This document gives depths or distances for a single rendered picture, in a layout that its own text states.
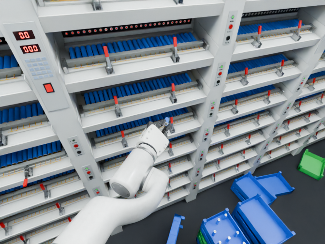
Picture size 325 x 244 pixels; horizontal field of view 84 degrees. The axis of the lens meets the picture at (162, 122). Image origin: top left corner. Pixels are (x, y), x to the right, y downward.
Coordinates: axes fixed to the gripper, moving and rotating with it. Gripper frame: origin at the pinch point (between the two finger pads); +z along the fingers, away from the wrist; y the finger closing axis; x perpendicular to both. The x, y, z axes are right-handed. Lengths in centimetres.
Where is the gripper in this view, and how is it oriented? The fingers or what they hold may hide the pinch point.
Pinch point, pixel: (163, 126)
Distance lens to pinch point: 74.3
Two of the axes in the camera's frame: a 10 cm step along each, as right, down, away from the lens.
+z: 3.9, -5.6, 7.3
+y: 6.6, 7.3, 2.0
